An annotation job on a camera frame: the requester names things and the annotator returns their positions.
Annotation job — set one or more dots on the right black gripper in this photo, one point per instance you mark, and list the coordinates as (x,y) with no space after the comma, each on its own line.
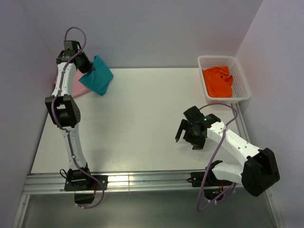
(199,143)

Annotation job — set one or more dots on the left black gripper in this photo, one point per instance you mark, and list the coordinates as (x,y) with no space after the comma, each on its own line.
(89,65)

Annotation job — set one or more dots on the teal t-shirt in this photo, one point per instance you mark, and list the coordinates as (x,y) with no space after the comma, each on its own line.
(99,79)

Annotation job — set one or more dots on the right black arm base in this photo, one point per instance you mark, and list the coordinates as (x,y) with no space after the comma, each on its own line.
(196,179)

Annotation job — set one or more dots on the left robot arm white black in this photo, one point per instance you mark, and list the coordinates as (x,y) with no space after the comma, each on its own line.
(64,111)

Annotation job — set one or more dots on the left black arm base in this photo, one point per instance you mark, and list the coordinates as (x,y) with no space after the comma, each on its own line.
(87,185)

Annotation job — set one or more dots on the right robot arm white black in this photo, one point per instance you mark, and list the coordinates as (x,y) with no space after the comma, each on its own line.
(257,170)

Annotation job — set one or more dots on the folded pink t-shirt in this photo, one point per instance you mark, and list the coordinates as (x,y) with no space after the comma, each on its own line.
(78,89)

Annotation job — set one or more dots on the orange t-shirt in basket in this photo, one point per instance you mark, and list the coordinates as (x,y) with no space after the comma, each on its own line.
(218,81)

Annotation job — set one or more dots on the white plastic basket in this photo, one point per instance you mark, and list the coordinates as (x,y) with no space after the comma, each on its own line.
(240,88)

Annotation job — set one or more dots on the black box under rail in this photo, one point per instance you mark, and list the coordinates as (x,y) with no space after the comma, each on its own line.
(84,198)

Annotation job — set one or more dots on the aluminium mounting rail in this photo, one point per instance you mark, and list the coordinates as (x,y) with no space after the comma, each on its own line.
(53,183)

